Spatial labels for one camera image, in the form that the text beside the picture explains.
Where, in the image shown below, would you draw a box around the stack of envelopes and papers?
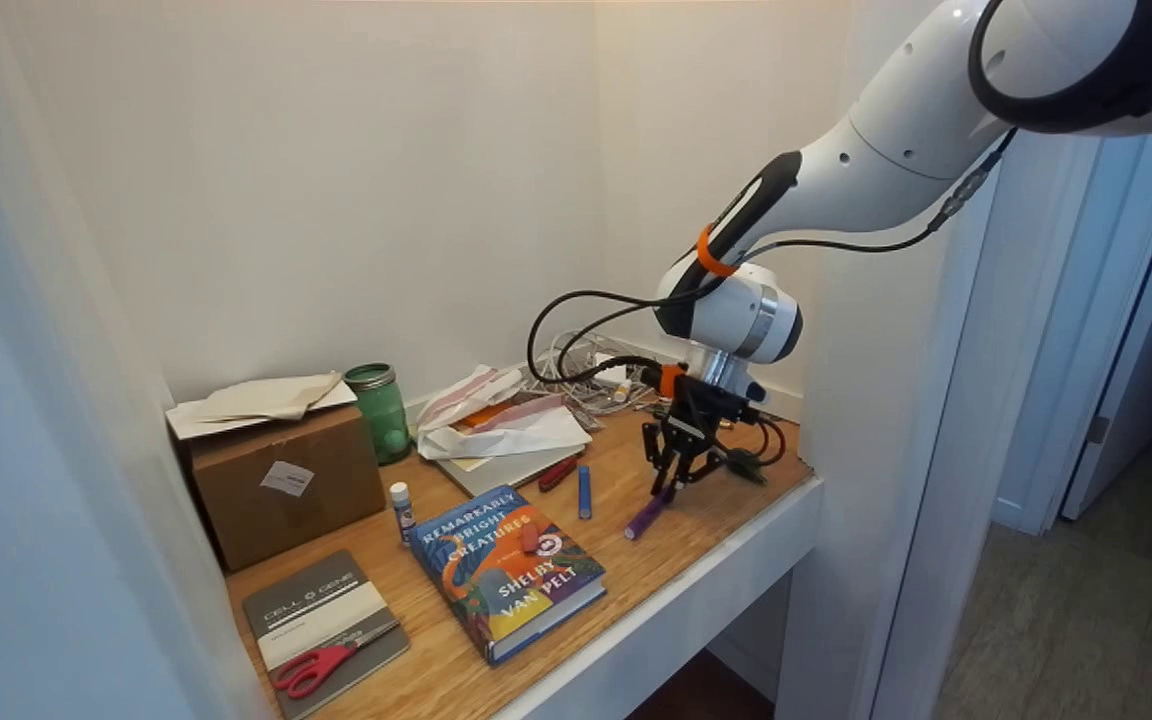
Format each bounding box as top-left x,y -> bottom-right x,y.
411,362 -> 588,496

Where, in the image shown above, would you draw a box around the colourful hardcover book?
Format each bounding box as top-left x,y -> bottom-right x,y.
406,487 -> 603,665

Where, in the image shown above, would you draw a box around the tangled white cables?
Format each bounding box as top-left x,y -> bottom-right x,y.
517,329 -> 667,431

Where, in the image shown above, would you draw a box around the white door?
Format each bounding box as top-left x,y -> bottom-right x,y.
994,136 -> 1152,535

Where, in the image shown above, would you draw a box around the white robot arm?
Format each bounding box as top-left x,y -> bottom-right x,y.
643,0 -> 1152,504

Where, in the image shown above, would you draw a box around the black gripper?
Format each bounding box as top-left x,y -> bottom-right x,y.
641,362 -> 761,498

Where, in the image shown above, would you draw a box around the red marker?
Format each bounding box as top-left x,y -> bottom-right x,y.
536,456 -> 579,492

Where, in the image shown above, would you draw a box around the white glue stick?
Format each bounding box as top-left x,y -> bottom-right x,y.
387,480 -> 416,549

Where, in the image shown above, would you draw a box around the pile of papers on box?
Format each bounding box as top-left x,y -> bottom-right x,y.
168,372 -> 358,440

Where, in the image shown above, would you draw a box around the blue marker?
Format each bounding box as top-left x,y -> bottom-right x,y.
576,463 -> 591,521

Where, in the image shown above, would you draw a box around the grey striped notebook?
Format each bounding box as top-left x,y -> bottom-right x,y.
245,552 -> 409,720

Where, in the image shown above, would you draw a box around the green tape dispenser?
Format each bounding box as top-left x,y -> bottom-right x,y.
730,449 -> 767,482

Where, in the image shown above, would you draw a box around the brown cardboard box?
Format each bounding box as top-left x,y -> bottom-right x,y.
178,409 -> 386,571

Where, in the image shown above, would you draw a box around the red scissors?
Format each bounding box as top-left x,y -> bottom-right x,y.
272,626 -> 399,698

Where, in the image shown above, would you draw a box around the purple marker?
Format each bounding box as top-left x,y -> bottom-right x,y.
623,487 -> 675,538

